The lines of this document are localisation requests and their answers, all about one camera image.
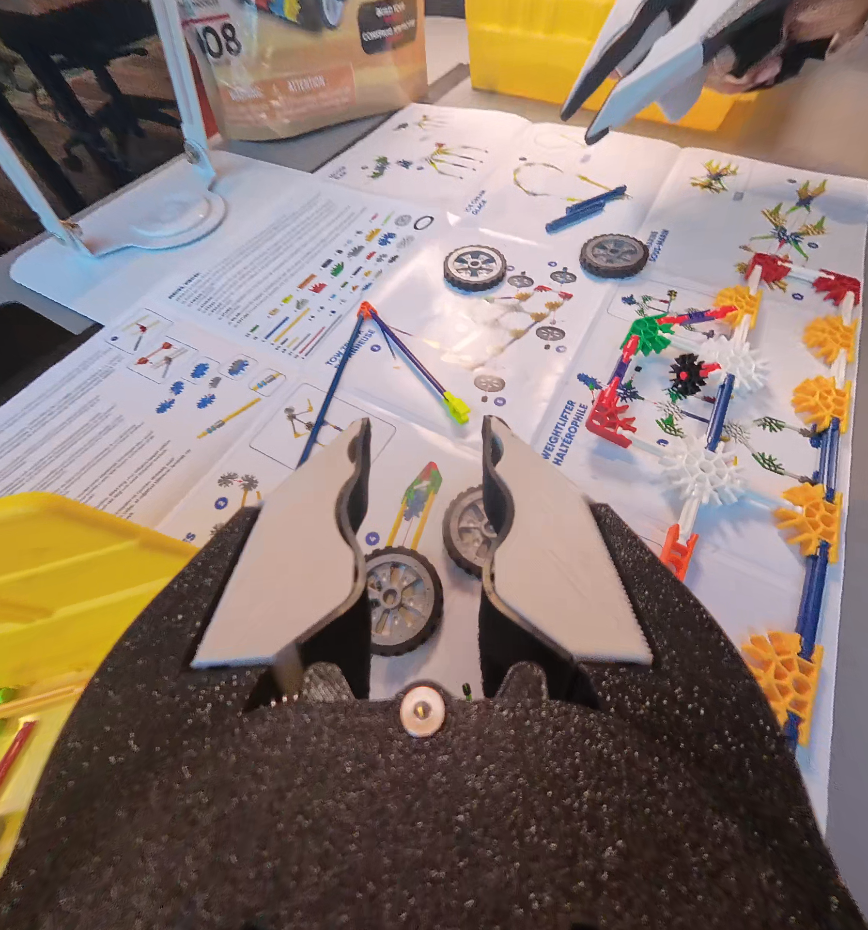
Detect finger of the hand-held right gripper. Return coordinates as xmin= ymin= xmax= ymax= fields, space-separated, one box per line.
xmin=585 ymin=20 xmax=706 ymax=145
xmin=559 ymin=0 xmax=669 ymax=123

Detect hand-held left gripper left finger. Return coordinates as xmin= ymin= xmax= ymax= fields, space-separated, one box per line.
xmin=189 ymin=418 xmax=373 ymax=703

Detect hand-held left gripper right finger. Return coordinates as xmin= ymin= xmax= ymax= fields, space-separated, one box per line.
xmin=480 ymin=414 xmax=656 ymax=666

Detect black toy wheel grey hub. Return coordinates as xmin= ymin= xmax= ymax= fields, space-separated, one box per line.
xmin=443 ymin=245 xmax=509 ymax=294
xmin=579 ymin=232 xmax=651 ymax=280
xmin=365 ymin=546 xmax=444 ymax=657
xmin=443 ymin=485 xmax=511 ymax=578

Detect short blue plastic rod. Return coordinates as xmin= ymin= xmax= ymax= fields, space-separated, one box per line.
xmin=561 ymin=185 xmax=630 ymax=219
xmin=545 ymin=190 xmax=627 ymax=235

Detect white desk lamp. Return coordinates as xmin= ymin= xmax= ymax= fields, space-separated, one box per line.
xmin=0 ymin=0 xmax=326 ymax=324

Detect person's right hand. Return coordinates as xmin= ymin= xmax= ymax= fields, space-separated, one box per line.
xmin=717 ymin=0 xmax=868 ymax=93

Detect empty yellow plastic bin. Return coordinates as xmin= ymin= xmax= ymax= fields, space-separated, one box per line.
xmin=465 ymin=0 xmax=758 ymax=133

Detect blue rods with orange connector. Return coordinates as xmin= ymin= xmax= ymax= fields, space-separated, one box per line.
xmin=296 ymin=301 xmax=471 ymax=466

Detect yellow plastic bin with rods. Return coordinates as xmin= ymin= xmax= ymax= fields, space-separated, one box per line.
xmin=0 ymin=493 xmax=202 ymax=930

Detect yellow plastic rod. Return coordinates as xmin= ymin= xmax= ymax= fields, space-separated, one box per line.
xmin=0 ymin=679 xmax=90 ymax=728

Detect cardboard toy box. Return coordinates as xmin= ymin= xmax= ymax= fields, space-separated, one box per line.
xmin=200 ymin=0 xmax=429 ymax=142

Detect printed instruction sheet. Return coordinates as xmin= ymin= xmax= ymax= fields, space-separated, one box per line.
xmin=0 ymin=102 xmax=868 ymax=837

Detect dark flat panel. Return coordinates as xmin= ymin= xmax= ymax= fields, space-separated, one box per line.
xmin=0 ymin=301 xmax=104 ymax=430

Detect red plastic rod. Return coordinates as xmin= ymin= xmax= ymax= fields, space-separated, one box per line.
xmin=0 ymin=719 xmax=37 ymax=825

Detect white number card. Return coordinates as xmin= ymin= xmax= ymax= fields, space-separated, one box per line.
xmin=183 ymin=13 xmax=248 ymax=65

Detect multicolour construction toy frame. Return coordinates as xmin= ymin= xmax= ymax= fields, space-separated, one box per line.
xmin=587 ymin=247 xmax=862 ymax=749

